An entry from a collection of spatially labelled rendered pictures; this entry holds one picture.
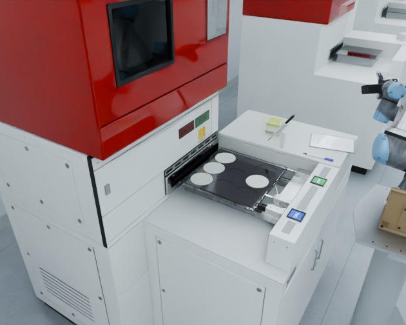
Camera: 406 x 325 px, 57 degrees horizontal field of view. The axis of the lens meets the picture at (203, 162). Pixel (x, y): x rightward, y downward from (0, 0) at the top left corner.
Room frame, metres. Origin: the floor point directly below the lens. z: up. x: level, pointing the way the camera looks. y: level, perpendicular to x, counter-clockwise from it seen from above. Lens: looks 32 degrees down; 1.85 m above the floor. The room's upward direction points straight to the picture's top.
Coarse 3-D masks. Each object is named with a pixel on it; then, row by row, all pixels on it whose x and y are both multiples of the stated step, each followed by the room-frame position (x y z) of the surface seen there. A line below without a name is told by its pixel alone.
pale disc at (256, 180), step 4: (252, 176) 1.42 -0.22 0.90; (256, 176) 1.42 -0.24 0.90; (260, 176) 1.42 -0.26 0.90; (248, 180) 1.39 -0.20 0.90; (252, 180) 1.39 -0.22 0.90; (256, 180) 1.39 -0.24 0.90; (260, 180) 1.39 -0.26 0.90; (264, 180) 1.39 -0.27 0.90; (248, 184) 1.36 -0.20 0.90; (252, 184) 1.36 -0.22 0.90; (256, 184) 1.35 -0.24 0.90; (260, 184) 1.35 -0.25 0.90; (264, 184) 1.35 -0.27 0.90
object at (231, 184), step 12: (240, 156) 1.60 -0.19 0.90; (228, 168) 1.49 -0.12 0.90; (240, 168) 1.49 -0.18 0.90; (252, 168) 1.49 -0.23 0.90; (264, 168) 1.49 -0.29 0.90; (276, 168) 1.49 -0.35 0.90; (216, 180) 1.39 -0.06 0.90; (228, 180) 1.39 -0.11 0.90; (240, 180) 1.39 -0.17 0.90; (216, 192) 1.30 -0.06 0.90; (228, 192) 1.30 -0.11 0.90; (240, 192) 1.30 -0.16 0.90; (252, 192) 1.30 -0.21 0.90; (264, 192) 1.30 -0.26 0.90; (252, 204) 1.21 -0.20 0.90
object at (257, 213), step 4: (184, 188) 1.43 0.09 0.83; (188, 188) 1.42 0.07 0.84; (192, 192) 1.40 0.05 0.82; (196, 192) 1.39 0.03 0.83; (200, 192) 1.38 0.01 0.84; (204, 196) 1.37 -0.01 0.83; (208, 196) 1.36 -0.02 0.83; (212, 200) 1.35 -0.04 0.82; (216, 200) 1.34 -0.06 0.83; (220, 200) 1.32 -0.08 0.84; (224, 204) 1.31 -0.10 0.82; (228, 204) 1.30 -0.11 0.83; (232, 204) 1.29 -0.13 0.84; (236, 208) 1.28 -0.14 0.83; (240, 208) 1.27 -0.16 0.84; (244, 212) 1.26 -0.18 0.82; (248, 212) 1.25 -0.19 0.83; (252, 212) 1.24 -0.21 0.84; (256, 212) 1.23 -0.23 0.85; (260, 212) 1.23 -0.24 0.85; (264, 212) 1.23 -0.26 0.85; (256, 216) 1.23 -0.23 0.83; (260, 216) 1.22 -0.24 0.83
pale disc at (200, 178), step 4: (192, 176) 1.42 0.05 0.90; (196, 176) 1.42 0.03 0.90; (200, 176) 1.42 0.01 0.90; (204, 176) 1.42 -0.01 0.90; (208, 176) 1.42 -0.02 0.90; (192, 180) 1.39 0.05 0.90; (196, 180) 1.39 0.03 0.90; (200, 180) 1.39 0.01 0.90; (204, 180) 1.39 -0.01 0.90; (208, 180) 1.39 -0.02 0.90; (212, 180) 1.39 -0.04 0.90; (200, 184) 1.36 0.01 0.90; (204, 184) 1.36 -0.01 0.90
